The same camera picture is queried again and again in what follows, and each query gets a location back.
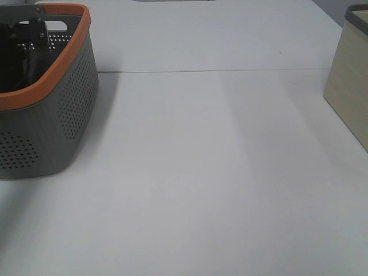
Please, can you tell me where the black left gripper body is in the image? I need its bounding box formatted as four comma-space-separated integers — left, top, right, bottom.
1, 18, 49, 55

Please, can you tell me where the dark navy towel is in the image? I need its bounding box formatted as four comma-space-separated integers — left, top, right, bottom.
1, 44, 53, 93

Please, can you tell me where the grey basket with orange rim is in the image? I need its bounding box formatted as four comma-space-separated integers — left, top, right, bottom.
1, 3, 99, 179

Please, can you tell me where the beige fabric storage box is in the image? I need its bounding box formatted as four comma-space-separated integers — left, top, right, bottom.
323, 3, 367, 150

